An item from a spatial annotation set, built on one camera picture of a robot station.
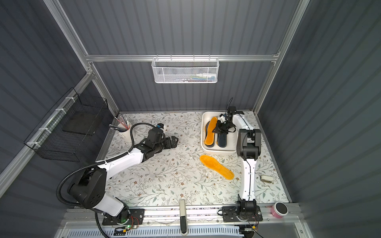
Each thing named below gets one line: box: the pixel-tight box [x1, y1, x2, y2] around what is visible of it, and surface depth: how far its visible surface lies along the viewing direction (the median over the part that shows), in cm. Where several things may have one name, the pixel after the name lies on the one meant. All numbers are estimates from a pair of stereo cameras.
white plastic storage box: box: [200, 111, 238, 154], surface depth 103 cm
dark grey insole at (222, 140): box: [217, 133, 227, 148], surface depth 101 cm
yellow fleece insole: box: [204, 116, 218, 146], surface depth 103 cm
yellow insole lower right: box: [199, 154, 235, 180], surface depth 93 cm
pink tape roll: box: [270, 201, 289, 219], surface depth 73 cm
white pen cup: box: [118, 121, 132, 143], surface depth 99 cm
